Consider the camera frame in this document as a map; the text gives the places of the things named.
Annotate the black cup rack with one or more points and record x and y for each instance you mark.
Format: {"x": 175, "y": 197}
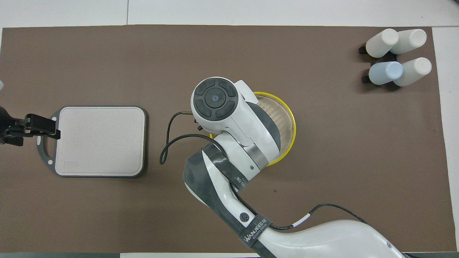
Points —
{"x": 362, "y": 50}

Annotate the white bottle top right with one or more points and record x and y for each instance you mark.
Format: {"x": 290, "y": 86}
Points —
{"x": 412, "y": 39}

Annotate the white bottle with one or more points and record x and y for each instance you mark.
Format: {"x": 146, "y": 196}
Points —
{"x": 412, "y": 39}
{"x": 382, "y": 43}
{"x": 414, "y": 71}

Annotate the white cutting board grey rim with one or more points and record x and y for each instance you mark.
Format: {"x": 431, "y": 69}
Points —
{"x": 107, "y": 143}

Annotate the brown table mat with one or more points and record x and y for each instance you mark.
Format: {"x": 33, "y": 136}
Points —
{"x": 71, "y": 215}

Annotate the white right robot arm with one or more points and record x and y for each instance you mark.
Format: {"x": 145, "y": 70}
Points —
{"x": 233, "y": 118}

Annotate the white bottle top left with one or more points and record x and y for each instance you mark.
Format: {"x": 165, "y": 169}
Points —
{"x": 382, "y": 43}

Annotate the white bottle bottom right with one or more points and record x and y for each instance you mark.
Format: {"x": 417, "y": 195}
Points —
{"x": 414, "y": 71}

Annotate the white mesh steamer liner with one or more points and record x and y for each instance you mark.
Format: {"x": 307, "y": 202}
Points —
{"x": 283, "y": 122}

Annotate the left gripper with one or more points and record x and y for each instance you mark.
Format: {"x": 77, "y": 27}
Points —
{"x": 10, "y": 127}

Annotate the light blue bottle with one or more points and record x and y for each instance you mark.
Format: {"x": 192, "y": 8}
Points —
{"x": 385, "y": 72}

